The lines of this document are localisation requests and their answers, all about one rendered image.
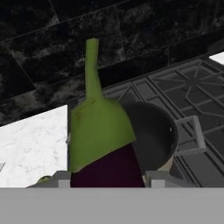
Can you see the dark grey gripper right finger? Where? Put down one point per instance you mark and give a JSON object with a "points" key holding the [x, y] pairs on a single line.
{"points": [[159, 178]]}

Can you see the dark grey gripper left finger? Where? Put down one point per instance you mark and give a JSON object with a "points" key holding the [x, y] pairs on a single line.
{"points": [[62, 178]]}

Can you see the purple eggplant with green stem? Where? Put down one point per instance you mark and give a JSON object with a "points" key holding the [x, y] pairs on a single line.
{"points": [[100, 137]]}

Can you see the green cucumber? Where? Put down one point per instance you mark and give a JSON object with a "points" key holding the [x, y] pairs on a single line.
{"points": [[44, 179]]}

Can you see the grey metal pot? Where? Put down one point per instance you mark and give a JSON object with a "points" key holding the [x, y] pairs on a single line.
{"points": [[154, 137]]}

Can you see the dark grey hob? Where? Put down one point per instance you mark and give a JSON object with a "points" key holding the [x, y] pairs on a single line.
{"points": [[186, 116]]}

